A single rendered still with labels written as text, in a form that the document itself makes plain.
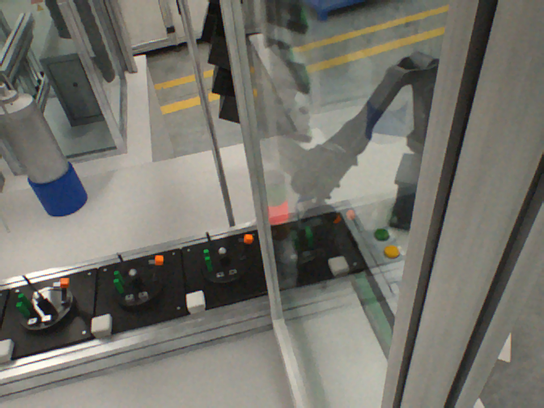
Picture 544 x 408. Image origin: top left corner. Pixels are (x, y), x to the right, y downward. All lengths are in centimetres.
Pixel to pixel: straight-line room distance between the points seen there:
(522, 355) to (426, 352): 222
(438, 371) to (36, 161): 161
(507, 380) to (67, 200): 194
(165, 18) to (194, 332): 412
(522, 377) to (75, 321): 181
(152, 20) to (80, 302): 396
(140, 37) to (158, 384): 417
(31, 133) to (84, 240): 39
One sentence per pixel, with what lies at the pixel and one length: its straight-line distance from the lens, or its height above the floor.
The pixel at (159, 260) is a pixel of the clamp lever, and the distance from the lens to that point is 124.
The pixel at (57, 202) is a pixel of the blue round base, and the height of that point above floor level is 93.
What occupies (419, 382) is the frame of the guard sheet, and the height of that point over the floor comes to 178.
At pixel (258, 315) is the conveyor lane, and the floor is 94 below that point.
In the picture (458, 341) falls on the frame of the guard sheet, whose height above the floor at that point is 181.
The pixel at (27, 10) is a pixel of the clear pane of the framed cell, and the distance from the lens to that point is 185.
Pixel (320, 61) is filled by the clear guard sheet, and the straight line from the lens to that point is 28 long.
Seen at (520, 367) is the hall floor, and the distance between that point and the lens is 236.
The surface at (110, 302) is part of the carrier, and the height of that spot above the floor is 97.
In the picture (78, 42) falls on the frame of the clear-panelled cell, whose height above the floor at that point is 135.
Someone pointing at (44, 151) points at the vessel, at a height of 113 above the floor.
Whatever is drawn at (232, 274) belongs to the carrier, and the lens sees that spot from 124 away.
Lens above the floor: 196
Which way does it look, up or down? 43 degrees down
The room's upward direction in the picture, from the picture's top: 7 degrees counter-clockwise
